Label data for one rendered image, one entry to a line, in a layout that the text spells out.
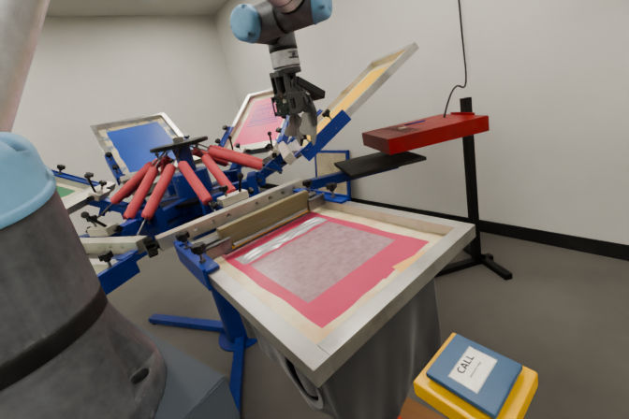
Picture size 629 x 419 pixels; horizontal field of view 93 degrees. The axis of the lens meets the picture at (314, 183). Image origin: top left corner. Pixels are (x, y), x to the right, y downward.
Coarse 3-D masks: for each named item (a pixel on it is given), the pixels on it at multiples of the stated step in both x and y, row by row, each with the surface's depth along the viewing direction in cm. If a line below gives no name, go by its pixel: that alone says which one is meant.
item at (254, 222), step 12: (300, 192) 119; (276, 204) 112; (288, 204) 115; (300, 204) 119; (252, 216) 106; (264, 216) 109; (276, 216) 112; (216, 228) 100; (228, 228) 101; (240, 228) 103; (252, 228) 106
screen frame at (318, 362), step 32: (416, 224) 93; (448, 224) 84; (448, 256) 74; (224, 288) 77; (384, 288) 64; (416, 288) 66; (256, 320) 63; (352, 320) 57; (384, 320) 59; (288, 352) 55; (320, 352) 52; (352, 352) 54; (320, 384) 50
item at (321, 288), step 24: (264, 240) 108; (288, 240) 104; (240, 264) 95; (264, 264) 92; (288, 264) 89; (312, 264) 86; (336, 264) 84; (264, 288) 80; (288, 288) 77; (312, 288) 75; (336, 288) 73; (360, 288) 71; (312, 312) 67; (336, 312) 65
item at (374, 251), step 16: (288, 224) 118; (320, 224) 111; (336, 224) 108; (352, 224) 106; (304, 240) 101; (320, 240) 99; (336, 240) 97; (352, 240) 94; (368, 240) 92; (384, 240) 90; (400, 240) 89; (416, 240) 87; (336, 256) 87; (352, 256) 86; (368, 256) 84; (384, 256) 82; (400, 256) 81; (384, 272) 75
